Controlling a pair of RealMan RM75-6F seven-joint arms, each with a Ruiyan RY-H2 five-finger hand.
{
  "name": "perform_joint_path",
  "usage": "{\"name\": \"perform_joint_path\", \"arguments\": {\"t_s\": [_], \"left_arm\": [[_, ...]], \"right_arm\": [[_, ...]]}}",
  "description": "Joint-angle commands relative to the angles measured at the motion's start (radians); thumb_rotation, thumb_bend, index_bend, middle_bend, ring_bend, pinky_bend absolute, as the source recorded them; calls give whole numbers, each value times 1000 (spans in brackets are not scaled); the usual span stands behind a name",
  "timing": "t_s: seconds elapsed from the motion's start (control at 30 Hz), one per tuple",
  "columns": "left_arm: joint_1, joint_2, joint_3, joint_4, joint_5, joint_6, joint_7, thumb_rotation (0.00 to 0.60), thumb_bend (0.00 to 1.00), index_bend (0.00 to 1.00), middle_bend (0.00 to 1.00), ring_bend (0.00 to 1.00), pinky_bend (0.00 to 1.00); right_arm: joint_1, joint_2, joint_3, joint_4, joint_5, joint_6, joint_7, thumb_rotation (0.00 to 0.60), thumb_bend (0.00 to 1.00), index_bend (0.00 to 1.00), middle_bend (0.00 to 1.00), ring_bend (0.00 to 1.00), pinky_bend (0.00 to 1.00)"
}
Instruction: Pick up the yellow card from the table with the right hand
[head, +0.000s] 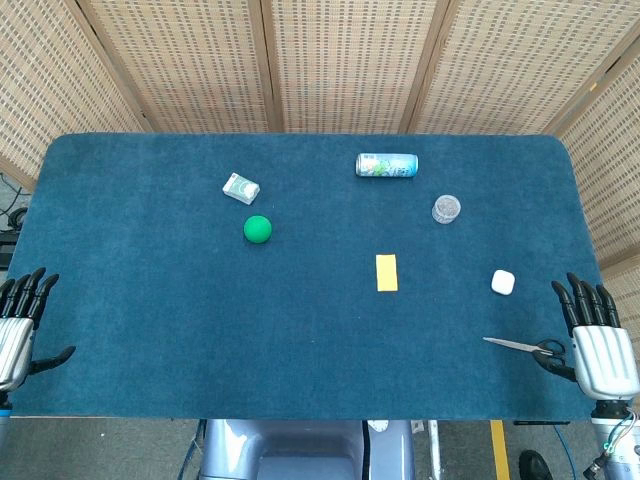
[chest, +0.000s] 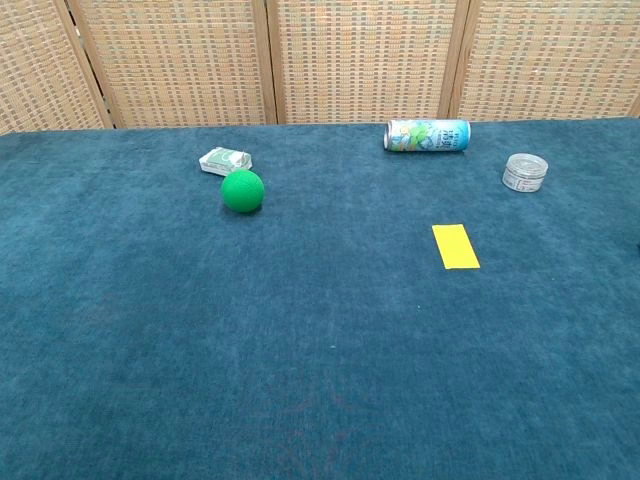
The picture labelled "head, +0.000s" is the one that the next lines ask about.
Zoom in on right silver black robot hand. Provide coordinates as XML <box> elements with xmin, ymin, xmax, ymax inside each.
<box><xmin>532</xmin><ymin>272</ymin><xmax>640</xmax><ymax>401</ymax></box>

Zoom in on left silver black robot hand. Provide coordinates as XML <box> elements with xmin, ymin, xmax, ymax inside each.
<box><xmin>0</xmin><ymin>267</ymin><xmax>77</xmax><ymax>394</ymax></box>

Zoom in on black handled scissors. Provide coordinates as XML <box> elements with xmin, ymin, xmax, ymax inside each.
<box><xmin>482</xmin><ymin>336</ymin><xmax>567</xmax><ymax>370</ymax></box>

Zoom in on woven folding screen panel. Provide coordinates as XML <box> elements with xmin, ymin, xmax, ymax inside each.
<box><xmin>0</xmin><ymin>0</ymin><xmax>151</xmax><ymax>189</ymax></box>
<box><xmin>547</xmin><ymin>34</ymin><xmax>640</xmax><ymax>361</ymax></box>
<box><xmin>77</xmin><ymin>0</ymin><xmax>279</xmax><ymax>134</ymax></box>
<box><xmin>407</xmin><ymin>0</ymin><xmax>640</xmax><ymax>136</ymax></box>
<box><xmin>259</xmin><ymin>0</ymin><xmax>444</xmax><ymax>134</ymax></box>

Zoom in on black shoe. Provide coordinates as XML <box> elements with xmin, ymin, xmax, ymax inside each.
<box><xmin>518</xmin><ymin>449</ymin><xmax>552</xmax><ymax>480</ymax></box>

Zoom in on metal table leg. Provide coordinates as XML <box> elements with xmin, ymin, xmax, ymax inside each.
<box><xmin>427</xmin><ymin>420</ymin><xmax>442</xmax><ymax>480</ymax></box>

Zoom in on black floor device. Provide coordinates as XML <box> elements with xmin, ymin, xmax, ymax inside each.
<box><xmin>0</xmin><ymin>229</ymin><xmax>21</xmax><ymax>269</ymax></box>

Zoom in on black floor cables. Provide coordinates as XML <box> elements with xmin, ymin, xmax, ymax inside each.
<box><xmin>0</xmin><ymin>172</ymin><xmax>32</xmax><ymax>234</ymax></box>

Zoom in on blue felt table mat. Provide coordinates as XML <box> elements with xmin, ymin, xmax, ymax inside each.
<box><xmin>8</xmin><ymin>132</ymin><xmax>609</xmax><ymax>422</ymax></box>

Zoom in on yellow rectangular card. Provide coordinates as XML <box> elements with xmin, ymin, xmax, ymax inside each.
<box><xmin>375</xmin><ymin>253</ymin><xmax>400</xmax><ymax>293</ymax></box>

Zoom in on white green small carton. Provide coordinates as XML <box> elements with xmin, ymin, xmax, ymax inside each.
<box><xmin>222</xmin><ymin>172</ymin><xmax>261</xmax><ymax>206</ymax></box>

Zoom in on grey blue robot torso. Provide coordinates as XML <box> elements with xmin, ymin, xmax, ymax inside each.
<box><xmin>198</xmin><ymin>418</ymin><xmax>416</xmax><ymax>480</ymax></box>

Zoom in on clear plastic round jar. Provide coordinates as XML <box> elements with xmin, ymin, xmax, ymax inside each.
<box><xmin>431</xmin><ymin>194</ymin><xmax>463</xmax><ymax>226</ymax></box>

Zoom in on light blue beverage can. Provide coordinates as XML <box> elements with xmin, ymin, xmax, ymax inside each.
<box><xmin>355</xmin><ymin>152</ymin><xmax>420</xmax><ymax>178</ymax></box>

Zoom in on green ball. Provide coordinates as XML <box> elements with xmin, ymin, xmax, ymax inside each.
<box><xmin>243</xmin><ymin>214</ymin><xmax>274</xmax><ymax>245</ymax></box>

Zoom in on white earbud case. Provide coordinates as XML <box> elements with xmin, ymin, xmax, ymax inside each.
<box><xmin>490</xmin><ymin>269</ymin><xmax>516</xmax><ymax>295</ymax></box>

